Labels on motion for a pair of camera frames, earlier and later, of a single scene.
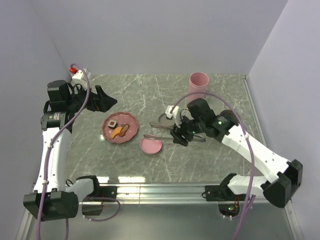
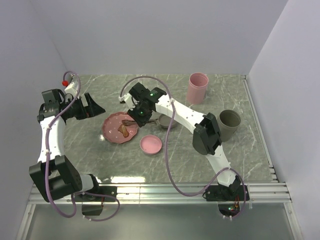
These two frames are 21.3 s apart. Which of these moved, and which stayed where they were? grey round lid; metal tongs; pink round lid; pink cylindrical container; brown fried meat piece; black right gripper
Moved: brown fried meat piece; metal tongs; black right gripper
Stayed: pink cylindrical container; pink round lid; grey round lid
